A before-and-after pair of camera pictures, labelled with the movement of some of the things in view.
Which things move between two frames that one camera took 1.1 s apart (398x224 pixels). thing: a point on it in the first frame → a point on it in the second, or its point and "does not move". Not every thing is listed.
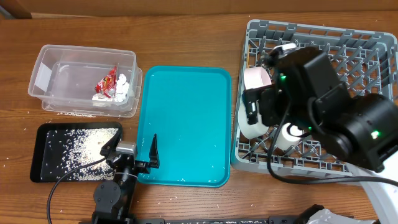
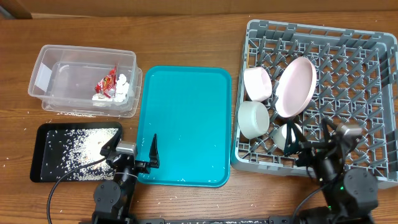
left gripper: (145, 167) does not move
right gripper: (268, 95) → (310, 148)
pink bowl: (255, 77) does not move
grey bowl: (250, 131) does not move
